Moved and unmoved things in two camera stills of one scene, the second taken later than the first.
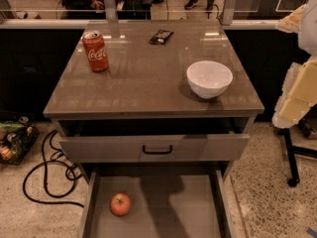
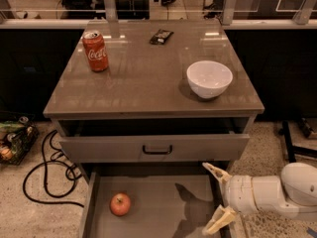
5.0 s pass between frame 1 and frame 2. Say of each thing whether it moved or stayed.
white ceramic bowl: stayed
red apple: stayed
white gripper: moved
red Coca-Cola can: stayed
